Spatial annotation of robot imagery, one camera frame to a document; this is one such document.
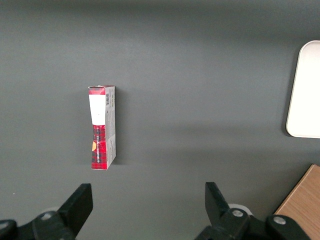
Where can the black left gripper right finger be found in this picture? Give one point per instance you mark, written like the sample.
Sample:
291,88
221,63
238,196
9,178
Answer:
222,220

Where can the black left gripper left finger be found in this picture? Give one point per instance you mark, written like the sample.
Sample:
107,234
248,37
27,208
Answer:
72,212

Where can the wooden drawer cabinet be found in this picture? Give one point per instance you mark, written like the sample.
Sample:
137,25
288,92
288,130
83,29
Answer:
305,200

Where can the red plaid cardboard box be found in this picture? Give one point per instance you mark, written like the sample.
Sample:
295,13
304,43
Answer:
98,140

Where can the white rectangular tray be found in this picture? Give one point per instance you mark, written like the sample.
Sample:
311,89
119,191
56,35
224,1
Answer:
307,95

